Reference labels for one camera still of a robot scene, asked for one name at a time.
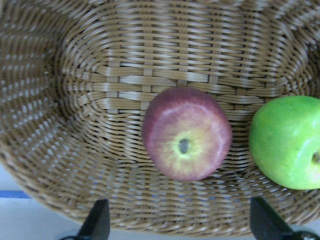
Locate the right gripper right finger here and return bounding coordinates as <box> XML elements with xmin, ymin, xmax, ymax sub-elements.
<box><xmin>249</xmin><ymin>197</ymin><xmax>294</xmax><ymax>240</ymax></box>

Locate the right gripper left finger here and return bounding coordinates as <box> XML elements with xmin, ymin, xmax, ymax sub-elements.
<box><xmin>77</xmin><ymin>199</ymin><xmax>111</xmax><ymax>240</ymax></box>

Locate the green apple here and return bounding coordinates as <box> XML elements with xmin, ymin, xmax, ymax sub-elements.
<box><xmin>248</xmin><ymin>95</ymin><xmax>320</xmax><ymax>190</ymax></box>

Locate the red apple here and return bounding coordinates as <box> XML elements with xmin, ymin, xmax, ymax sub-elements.
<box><xmin>141</xmin><ymin>86</ymin><xmax>233</xmax><ymax>182</ymax></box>

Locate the wicker basket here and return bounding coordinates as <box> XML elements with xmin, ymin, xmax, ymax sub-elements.
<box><xmin>0</xmin><ymin>0</ymin><xmax>320</xmax><ymax>237</ymax></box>

